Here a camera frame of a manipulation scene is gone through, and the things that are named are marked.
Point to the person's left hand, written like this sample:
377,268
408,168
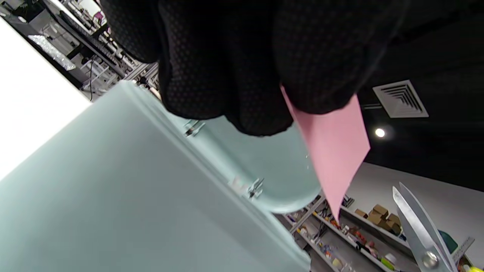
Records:
245,56

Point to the pink waste paper sheet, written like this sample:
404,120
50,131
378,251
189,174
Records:
332,151

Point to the mint green lidded bin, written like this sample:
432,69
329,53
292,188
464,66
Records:
132,189

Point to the round ceiling spotlight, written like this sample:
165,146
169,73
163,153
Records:
380,132

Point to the white ceiling air vent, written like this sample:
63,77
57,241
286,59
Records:
401,99

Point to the crumpled clear plastic wrap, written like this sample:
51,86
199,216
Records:
51,51

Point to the grey metal shelving rack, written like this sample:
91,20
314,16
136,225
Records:
363,226

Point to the pile of cardboard boxes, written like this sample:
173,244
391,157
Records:
380,217

